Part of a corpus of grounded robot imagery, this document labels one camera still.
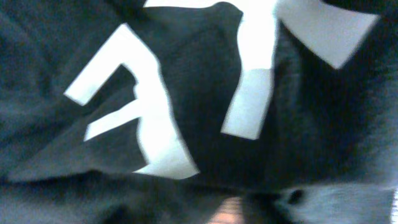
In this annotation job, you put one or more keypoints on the black t-shirt white letters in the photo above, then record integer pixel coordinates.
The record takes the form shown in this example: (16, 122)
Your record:
(160, 111)

